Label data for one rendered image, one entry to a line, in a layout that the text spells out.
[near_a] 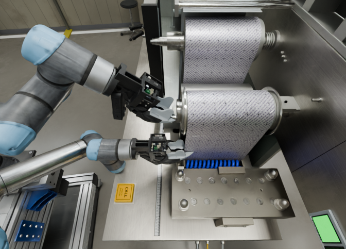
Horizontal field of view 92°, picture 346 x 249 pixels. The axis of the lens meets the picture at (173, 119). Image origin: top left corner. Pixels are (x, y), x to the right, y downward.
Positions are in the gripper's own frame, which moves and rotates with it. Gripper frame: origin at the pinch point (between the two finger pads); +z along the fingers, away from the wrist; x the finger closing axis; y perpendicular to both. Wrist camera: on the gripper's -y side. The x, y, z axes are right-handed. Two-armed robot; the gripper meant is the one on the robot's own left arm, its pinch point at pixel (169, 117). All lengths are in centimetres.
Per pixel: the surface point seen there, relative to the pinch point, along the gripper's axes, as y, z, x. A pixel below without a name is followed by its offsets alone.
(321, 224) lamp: 18.4, 31.9, -27.3
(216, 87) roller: 10.0, 13.3, 14.1
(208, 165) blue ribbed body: -6.2, 24.1, -7.3
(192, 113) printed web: 7.9, 1.5, -2.5
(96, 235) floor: -134, 33, -27
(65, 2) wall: -183, -97, 317
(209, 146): 0.4, 17.1, -4.4
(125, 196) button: -36.1, 6.6, -15.8
